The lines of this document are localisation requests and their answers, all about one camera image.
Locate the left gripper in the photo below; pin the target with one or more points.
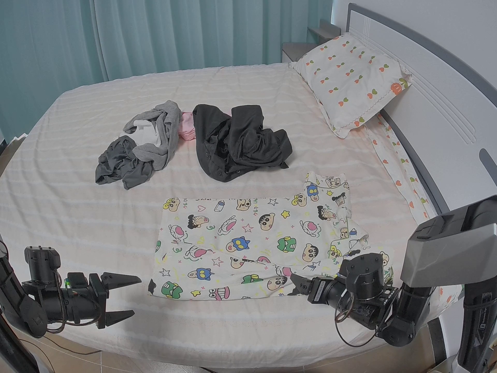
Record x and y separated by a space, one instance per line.
87 305

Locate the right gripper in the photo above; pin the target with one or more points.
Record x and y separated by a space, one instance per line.
330 292

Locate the white printed pyjama top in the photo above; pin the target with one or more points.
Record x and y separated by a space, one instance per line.
240 247

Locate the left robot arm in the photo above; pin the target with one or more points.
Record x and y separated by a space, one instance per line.
31 313

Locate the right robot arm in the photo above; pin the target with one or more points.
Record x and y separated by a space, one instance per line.
411 309

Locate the dark grey garment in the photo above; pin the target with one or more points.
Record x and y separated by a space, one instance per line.
124 169

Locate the light grey garment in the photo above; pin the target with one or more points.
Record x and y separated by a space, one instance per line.
163 154

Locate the black shirt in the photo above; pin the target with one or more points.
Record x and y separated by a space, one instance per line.
240 142

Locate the white garment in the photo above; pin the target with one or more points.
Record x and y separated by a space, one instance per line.
146 133

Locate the pink garment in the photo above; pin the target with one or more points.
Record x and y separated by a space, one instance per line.
186 128

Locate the bed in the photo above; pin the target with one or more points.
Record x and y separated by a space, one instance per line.
252 91

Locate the white printed pillow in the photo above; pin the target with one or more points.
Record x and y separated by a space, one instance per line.
349 80

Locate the grey bedside table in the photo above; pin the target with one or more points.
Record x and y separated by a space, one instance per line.
293 52

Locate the blue-green curtain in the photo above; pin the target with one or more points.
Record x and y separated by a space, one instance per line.
155 21

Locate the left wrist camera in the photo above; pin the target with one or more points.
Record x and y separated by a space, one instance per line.
77 280

